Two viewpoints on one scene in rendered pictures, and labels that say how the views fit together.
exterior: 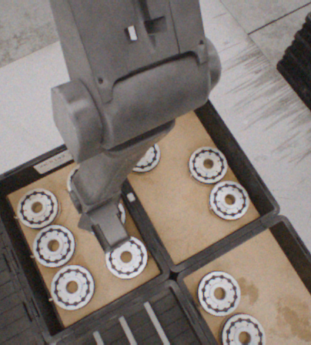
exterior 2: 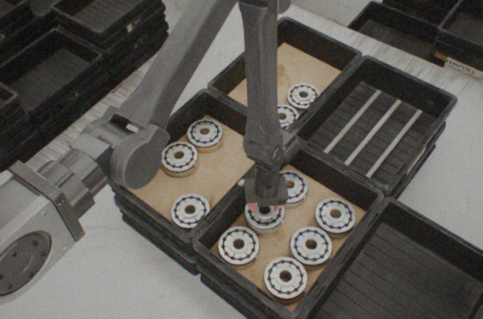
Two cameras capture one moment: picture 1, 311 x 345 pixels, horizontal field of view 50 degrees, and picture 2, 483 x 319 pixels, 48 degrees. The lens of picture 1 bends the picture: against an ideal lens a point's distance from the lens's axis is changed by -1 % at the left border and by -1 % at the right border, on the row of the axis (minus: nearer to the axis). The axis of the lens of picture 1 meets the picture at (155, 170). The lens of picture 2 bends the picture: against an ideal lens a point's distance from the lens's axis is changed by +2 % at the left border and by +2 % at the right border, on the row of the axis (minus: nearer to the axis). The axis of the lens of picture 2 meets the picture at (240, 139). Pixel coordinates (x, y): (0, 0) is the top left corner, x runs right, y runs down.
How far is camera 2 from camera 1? 92 cm
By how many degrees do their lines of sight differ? 45
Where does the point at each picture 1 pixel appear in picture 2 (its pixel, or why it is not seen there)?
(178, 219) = (236, 167)
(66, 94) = not seen: outside the picture
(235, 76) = not seen: hidden behind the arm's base
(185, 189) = (207, 170)
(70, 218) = (278, 251)
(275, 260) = (238, 96)
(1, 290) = (374, 281)
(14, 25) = not seen: outside the picture
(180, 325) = (317, 138)
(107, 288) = (320, 195)
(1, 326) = (401, 265)
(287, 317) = not seen: hidden behind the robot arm
